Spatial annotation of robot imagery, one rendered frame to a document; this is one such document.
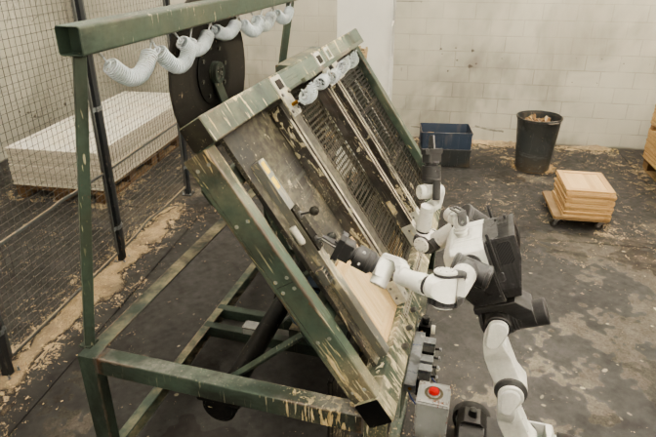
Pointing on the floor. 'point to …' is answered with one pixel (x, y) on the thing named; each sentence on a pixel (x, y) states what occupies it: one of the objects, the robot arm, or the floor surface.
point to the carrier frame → (225, 391)
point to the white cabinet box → (370, 23)
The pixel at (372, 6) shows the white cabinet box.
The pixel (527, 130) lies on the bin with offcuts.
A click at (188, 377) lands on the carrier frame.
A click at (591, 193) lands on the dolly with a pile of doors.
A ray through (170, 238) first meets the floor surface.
